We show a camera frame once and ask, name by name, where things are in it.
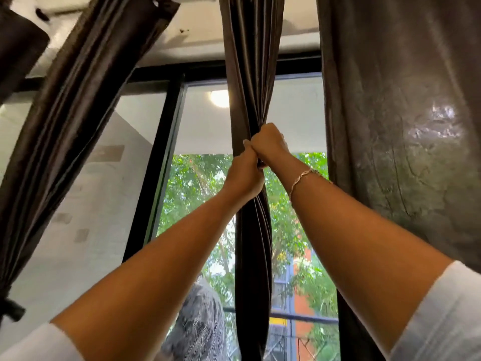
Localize person's right hand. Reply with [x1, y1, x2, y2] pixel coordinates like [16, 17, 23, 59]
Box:
[250, 123, 298, 174]

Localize person's left hand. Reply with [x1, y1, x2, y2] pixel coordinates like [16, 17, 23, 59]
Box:
[225, 139, 267, 202]

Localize narrow brown curtain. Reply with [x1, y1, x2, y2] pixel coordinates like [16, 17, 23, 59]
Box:
[219, 0, 285, 361]

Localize person's right forearm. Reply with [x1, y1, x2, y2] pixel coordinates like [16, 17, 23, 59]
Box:
[280, 156, 454, 360]

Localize person's left forearm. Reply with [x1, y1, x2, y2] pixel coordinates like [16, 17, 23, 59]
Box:
[51, 184, 261, 361]

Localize round ceiling lamp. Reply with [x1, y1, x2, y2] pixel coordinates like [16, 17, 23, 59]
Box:
[210, 89, 230, 109]

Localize green trees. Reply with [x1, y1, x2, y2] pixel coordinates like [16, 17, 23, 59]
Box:
[157, 152, 340, 361]

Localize wide flat brown curtain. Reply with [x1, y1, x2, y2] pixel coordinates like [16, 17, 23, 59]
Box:
[316, 0, 481, 361]

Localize orange building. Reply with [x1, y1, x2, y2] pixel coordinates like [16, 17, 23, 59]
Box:
[269, 247, 317, 361]

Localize dark balcony railing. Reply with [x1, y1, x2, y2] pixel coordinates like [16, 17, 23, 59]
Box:
[223, 306, 339, 325]

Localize tied-back brown curtain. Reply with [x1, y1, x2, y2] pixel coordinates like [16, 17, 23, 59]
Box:
[0, 0, 181, 299]

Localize grey shaggy object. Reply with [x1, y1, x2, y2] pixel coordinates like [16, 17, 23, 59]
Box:
[161, 277, 228, 361]

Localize dark brown curtain corner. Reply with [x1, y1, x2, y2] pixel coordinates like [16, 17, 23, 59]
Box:
[0, 0, 51, 106]

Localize white right sleeve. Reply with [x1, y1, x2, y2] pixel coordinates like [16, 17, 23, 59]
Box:
[389, 261, 481, 361]

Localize white sleeve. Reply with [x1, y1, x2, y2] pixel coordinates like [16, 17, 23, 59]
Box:
[0, 322, 85, 361]
[389, 261, 481, 361]

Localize black curtain tieback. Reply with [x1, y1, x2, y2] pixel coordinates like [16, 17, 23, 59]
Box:
[0, 296, 26, 323]

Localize white left sleeve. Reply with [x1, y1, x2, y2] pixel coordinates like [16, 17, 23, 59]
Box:
[0, 322, 85, 361]

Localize gold chain bracelet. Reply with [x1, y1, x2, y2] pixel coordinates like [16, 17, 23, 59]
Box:
[288, 168, 333, 203]

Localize black window frame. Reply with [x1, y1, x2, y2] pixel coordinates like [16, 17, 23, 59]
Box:
[0, 52, 324, 264]

